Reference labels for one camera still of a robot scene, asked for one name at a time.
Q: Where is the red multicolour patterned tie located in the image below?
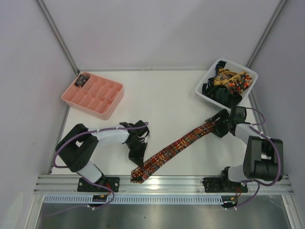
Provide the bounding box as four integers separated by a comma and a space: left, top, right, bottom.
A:
130, 121, 215, 184

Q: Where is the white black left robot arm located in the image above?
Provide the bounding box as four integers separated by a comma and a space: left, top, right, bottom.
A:
52, 120, 150, 187

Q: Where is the red floral tie in basket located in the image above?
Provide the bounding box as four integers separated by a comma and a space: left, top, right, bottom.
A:
225, 73, 253, 94

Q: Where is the yellow patterned tie in basket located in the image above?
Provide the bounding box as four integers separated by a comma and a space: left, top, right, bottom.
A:
213, 68, 246, 86

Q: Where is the white perforated plastic basket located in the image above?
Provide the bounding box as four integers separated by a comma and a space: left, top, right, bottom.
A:
195, 58, 258, 111

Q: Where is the pink compartment tray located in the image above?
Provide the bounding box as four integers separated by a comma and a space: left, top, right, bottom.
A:
61, 72, 124, 120

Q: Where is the rolled dark tie in tray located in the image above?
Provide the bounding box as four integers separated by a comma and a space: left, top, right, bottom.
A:
74, 73, 91, 88

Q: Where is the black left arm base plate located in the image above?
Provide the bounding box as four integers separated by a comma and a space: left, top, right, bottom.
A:
77, 176, 120, 193

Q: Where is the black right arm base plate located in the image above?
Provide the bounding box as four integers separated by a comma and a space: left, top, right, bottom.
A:
202, 177, 248, 193

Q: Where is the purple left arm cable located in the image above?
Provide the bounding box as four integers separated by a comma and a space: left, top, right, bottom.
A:
45, 122, 150, 217

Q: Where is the aluminium front rail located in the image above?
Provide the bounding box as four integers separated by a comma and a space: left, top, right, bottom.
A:
33, 174, 296, 195

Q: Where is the white slotted cable duct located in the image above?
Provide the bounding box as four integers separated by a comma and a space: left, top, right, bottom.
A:
43, 194, 223, 205

